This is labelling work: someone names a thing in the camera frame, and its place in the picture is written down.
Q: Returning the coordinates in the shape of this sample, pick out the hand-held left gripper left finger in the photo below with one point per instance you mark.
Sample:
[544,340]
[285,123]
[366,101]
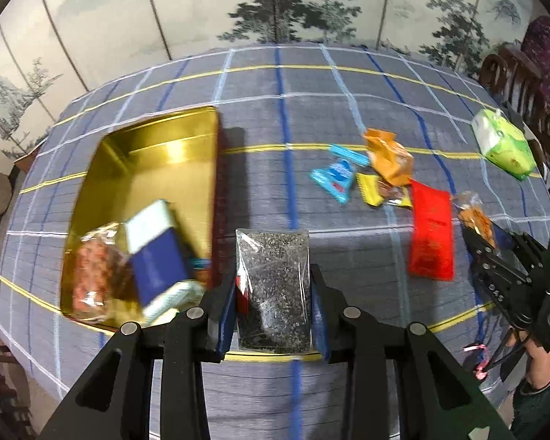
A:
[224,318]

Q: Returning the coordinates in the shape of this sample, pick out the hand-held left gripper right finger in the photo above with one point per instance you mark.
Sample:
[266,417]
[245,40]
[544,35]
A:
[319,318]

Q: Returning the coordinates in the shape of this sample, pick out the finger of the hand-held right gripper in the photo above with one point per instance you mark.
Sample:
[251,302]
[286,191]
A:
[499,279]
[527,252]

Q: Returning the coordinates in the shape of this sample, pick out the pale white packet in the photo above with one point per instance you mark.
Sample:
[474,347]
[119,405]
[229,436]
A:
[174,300]

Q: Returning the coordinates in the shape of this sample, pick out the black sesame snack packet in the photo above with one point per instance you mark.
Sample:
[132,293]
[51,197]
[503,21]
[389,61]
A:
[275,284]

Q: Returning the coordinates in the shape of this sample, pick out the labelled fried dough twist packet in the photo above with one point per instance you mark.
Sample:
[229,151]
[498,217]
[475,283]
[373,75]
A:
[474,217]

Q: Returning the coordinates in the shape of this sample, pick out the red snack packet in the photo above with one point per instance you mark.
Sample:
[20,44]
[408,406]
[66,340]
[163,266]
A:
[431,233]

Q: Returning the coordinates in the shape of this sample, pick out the white and blue box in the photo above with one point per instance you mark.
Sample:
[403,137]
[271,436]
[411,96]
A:
[158,256]

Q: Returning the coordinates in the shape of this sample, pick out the blue candy packet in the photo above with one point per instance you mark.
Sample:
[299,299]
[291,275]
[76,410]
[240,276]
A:
[334,181]
[348,155]

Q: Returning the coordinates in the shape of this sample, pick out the yellow snack packet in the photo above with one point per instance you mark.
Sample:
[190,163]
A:
[371,190]

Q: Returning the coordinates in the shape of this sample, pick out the orange fried dough twist packet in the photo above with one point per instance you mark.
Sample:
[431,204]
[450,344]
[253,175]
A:
[91,270]

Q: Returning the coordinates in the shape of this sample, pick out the orange snack packet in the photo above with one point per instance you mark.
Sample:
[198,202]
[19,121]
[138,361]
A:
[389,160]

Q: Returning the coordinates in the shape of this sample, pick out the red and gold tin box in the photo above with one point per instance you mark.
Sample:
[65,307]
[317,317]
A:
[165,156]

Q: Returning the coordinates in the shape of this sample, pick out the person's right forearm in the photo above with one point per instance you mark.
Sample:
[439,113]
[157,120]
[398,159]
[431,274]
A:
[543,389]

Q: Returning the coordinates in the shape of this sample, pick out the green and white tissue pack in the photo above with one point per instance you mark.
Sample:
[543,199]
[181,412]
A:
[504,144]

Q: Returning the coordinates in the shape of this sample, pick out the purple patterned cushion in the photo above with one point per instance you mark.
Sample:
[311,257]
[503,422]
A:
[547,55]

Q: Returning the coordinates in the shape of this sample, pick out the painted folding screen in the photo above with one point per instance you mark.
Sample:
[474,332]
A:
[165,4]

